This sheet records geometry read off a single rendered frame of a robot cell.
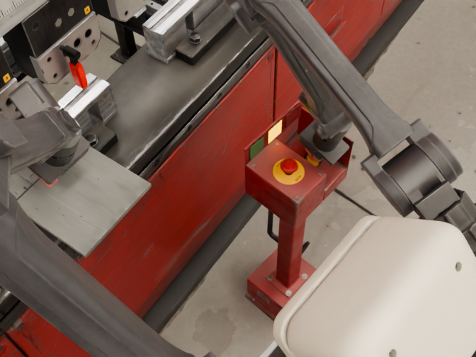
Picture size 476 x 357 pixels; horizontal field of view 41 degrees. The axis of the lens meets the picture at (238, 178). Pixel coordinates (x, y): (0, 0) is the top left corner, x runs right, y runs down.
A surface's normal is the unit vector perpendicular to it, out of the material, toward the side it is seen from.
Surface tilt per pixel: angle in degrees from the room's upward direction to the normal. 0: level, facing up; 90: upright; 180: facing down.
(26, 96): 32
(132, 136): 0
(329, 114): 81
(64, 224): 0
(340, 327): 42
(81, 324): 62
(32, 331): 89
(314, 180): 0
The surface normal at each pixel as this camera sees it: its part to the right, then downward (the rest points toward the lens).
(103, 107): 0.82, 0.47
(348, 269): -0.53, -0.77
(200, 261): -0.02, -0.55
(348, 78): -0.14, -0.06
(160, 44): -0.58, 0.69
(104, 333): 0.29, 0.42
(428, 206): 0.07, 0.20
